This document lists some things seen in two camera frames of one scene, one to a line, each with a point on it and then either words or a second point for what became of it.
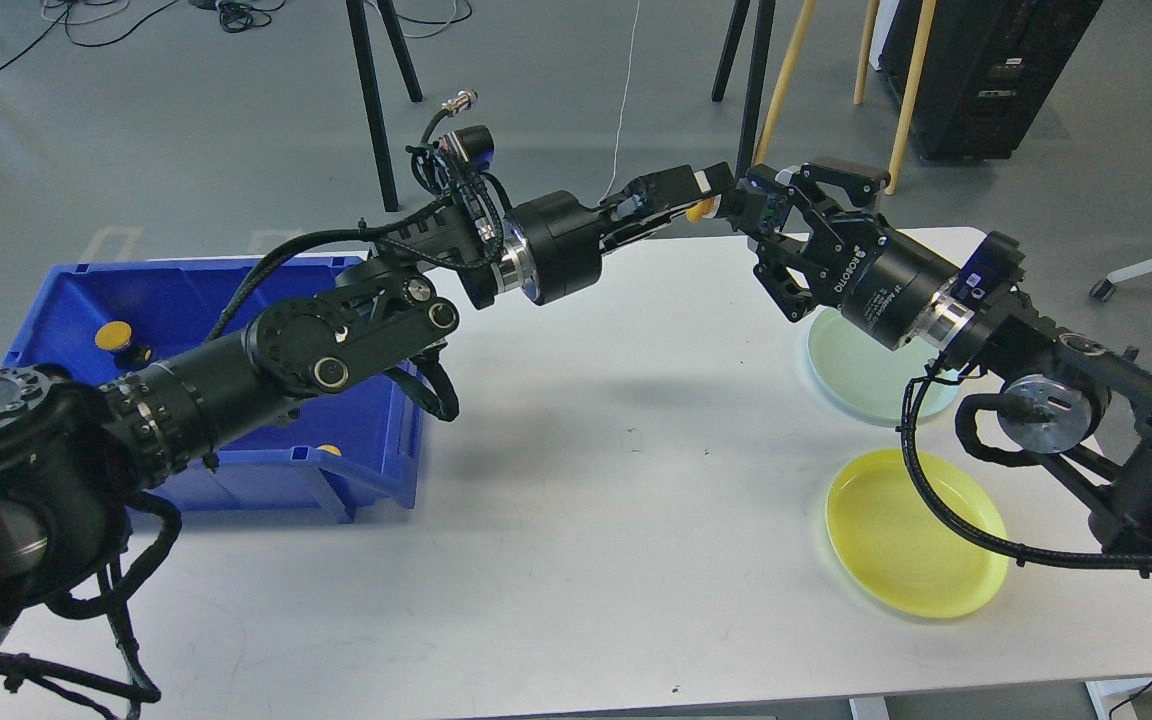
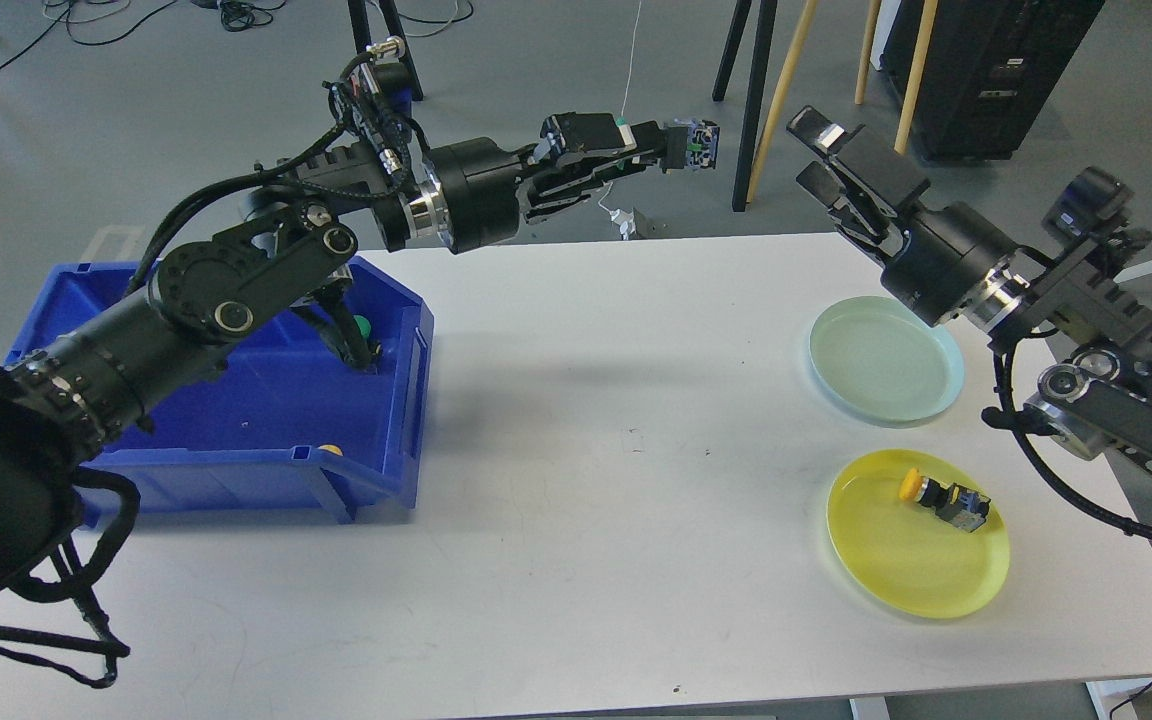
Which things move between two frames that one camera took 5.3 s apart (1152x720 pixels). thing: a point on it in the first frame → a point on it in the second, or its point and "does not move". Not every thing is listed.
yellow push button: (704, 209) → (965, 507)
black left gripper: (552, 245) → (470, 196)
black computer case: (990, 67) does not move
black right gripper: (879, 279) → (956, 266)
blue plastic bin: (347, 456) does not move
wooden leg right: (927, 20) does not move
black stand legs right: (765, 27) does not move
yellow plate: (895, 547) does not move
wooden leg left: (772, 112) does not move
